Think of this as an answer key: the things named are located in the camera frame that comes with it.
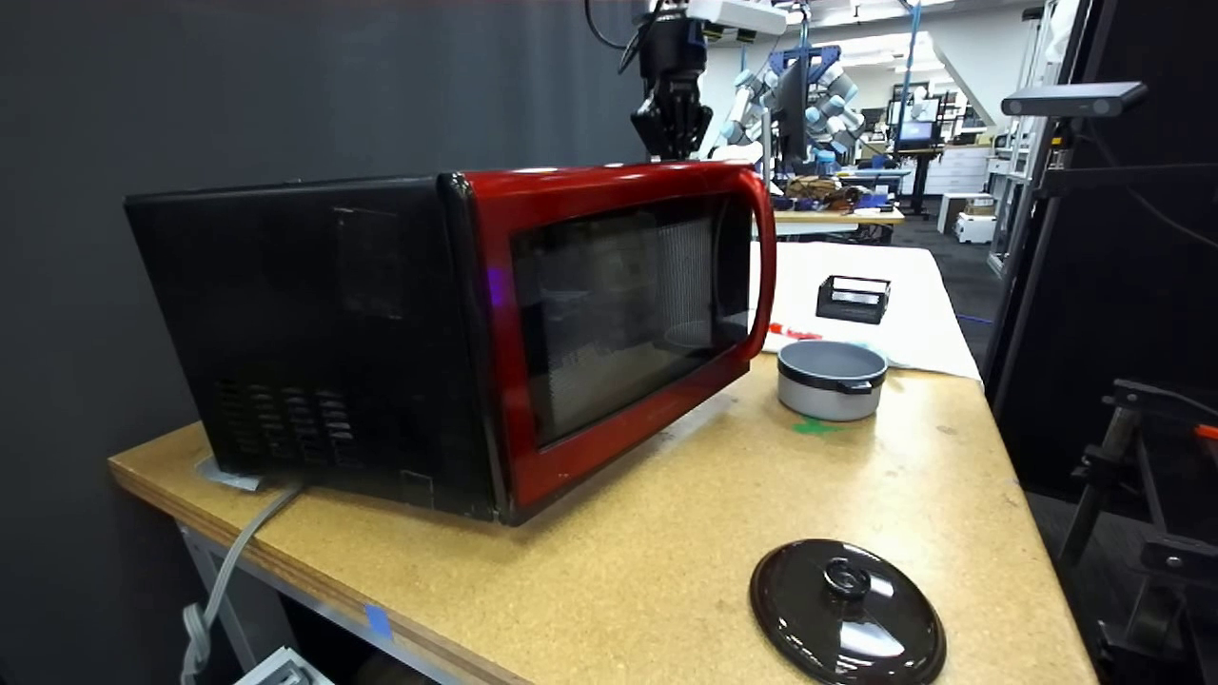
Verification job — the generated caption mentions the dark grey backdrop curtain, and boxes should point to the dark grey backdrop curtain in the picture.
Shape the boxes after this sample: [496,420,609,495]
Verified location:
[0,0,654,685]

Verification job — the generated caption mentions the grey pot with black handles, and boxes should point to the grey pot with black handles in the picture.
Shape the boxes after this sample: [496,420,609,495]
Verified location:
[774,340,895,426]

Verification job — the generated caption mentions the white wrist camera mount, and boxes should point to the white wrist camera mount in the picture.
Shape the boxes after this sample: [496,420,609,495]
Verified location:
[681,0,796,38]

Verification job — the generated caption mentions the white power strip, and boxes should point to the white power strip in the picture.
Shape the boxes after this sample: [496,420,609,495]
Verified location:
[233,642,336,685]

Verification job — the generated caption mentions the black partition panel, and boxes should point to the black partition panel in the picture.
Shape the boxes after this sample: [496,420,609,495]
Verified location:
[987,0,1218,509]

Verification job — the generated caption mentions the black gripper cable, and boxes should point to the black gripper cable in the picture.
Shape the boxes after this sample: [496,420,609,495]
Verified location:
[581,0,639,57]

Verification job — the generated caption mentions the grey microwave power cable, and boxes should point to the grey microwave power cable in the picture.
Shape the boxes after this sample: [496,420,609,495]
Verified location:
[173,476,308,685]

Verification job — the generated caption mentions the black stereo camera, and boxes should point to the black stereo camera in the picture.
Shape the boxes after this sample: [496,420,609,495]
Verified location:
[997,81,1150,127]

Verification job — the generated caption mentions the white paper sheet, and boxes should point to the white paper sheet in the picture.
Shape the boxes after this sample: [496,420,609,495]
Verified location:
[758,239,987,388]

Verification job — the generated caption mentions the black mesh box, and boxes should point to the black mesh box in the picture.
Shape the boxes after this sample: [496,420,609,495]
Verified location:
[815,269,895,327]

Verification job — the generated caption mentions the red black microwave body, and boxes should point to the red black microwave body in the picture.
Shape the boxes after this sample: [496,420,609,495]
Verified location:
[121,159,781,524]

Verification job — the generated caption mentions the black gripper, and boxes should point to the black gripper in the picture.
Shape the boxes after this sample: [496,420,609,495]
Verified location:
[628,13,720,164]

